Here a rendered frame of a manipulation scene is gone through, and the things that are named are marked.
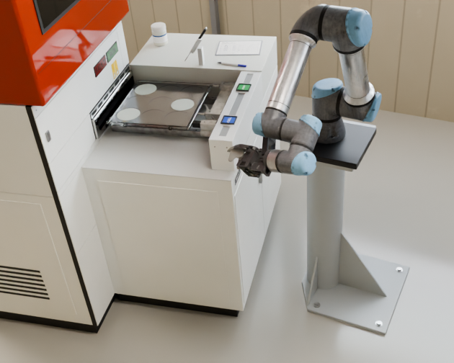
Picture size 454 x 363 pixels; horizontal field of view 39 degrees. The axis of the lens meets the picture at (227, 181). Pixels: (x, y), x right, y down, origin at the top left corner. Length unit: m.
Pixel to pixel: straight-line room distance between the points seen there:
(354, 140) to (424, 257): 0.96
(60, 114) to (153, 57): 0.75
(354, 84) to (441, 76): 1.92
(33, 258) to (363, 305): 1.48
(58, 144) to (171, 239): 0.64
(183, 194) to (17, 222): 0.68
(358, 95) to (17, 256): 1.55
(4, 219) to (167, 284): 0.77
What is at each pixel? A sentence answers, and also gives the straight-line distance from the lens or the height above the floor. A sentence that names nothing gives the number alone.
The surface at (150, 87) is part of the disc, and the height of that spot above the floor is 0.90.
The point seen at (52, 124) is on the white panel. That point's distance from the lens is 2.43.
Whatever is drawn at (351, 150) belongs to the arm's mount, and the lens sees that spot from 2.53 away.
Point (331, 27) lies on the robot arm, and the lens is 2.14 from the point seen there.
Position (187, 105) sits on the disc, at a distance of 2.77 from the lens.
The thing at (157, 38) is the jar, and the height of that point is 1.01.
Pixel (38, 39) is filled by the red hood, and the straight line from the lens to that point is 2.24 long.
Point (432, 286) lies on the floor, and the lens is 3.20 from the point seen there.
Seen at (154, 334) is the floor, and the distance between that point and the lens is 3.01.
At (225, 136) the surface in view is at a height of 0.96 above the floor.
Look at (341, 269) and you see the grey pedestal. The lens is 3.07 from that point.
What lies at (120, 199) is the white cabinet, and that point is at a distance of 2.67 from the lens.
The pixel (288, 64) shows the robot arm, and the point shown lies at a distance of 2.13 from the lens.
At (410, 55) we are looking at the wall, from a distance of 4.20.
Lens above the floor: 2.29
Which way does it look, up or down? 37 degrees down
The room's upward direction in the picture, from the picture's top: 6 degrees counter-clockwise
